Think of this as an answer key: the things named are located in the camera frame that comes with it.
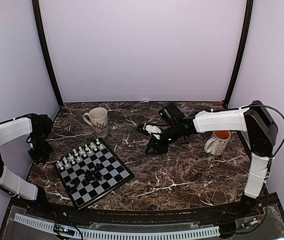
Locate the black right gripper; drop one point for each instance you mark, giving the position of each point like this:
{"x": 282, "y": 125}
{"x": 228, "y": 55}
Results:
{"x": 160, "y": 148}

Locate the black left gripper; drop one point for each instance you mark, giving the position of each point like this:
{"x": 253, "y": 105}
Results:
{"x": 37, "y": 159}

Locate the black grey chess board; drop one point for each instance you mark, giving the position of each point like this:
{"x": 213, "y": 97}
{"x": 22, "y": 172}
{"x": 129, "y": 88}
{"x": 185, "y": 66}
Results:
{"x": 115, "y": 171}

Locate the pile of black chess pieces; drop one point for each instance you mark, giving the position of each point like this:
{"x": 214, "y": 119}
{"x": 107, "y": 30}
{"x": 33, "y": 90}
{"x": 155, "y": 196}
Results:
{"x": 80, "y": 176}

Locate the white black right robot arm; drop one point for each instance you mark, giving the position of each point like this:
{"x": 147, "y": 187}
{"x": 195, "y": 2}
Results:
{"x": 254, "y": 119}

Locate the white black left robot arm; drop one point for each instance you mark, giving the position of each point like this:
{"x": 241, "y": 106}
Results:
{"x": 24, "y": 139}

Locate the white mug orange interior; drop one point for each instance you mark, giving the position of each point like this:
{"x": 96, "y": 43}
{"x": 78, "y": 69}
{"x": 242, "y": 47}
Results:
{"x": 217, "y": 143}

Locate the cream floral mug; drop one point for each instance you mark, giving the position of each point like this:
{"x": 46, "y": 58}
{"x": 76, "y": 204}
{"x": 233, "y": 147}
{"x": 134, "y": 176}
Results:
{"x": 97, "y": 118}

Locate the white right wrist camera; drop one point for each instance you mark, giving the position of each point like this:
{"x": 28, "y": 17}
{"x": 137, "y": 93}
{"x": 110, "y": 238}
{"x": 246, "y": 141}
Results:
{"x": 149, "y": 129}

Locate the black front rail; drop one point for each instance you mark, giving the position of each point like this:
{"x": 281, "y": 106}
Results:
{"x": 214, "y": 214}

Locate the white slotted cable duct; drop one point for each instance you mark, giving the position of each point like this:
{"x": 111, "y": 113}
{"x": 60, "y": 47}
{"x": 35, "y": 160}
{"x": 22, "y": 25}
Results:
{"x": 92, "y": 234}

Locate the black left frame post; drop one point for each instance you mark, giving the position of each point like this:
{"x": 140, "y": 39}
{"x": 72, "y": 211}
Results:
{"x": 45, "y": 51}

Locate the black frame post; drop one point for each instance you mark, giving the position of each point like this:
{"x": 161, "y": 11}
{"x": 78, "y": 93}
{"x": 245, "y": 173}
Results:
{"x": 45, "y": 51}
{"x": 240, "y": 53}

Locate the black right frame post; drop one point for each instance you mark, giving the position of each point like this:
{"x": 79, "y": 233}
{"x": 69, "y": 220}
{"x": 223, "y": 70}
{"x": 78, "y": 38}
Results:
{"x": 240, "y": 53}

